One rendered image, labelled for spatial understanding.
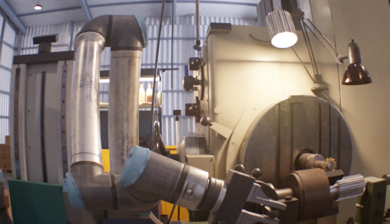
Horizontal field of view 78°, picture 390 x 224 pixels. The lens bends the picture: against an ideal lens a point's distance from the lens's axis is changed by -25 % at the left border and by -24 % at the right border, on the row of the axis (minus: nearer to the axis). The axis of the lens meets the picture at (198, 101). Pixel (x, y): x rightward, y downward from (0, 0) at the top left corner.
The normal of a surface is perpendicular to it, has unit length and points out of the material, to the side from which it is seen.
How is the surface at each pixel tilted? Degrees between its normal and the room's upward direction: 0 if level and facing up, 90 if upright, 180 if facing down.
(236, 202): 90
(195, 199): 108
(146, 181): 104
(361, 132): 90
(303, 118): 90
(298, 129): 90
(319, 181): 50
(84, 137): 58
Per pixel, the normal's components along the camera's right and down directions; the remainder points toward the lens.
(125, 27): 0.35, 0.00
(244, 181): 0.11, -0.08
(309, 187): 0.08, -0.54
